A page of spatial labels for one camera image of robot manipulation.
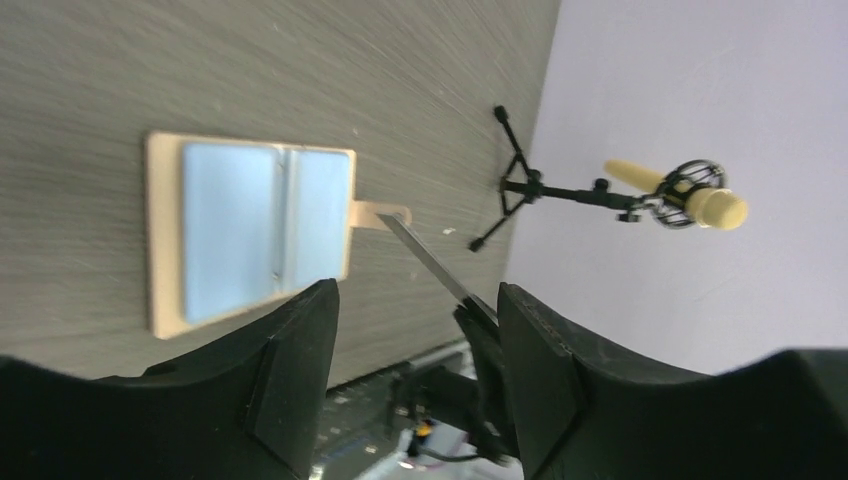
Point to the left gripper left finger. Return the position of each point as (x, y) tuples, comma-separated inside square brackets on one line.
[(245, 406)]

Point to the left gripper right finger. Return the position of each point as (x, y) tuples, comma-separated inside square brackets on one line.
[(586, 407)]

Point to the tan card holder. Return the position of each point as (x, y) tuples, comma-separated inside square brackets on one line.
[(234, 224)]

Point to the dark grey credit card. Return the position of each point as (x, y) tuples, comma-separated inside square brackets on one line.
[(436, 267)]

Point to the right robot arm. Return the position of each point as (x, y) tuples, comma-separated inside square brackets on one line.
[(428, 393)]

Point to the microphone on tripod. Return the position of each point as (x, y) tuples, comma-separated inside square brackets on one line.
[(694, 193)]

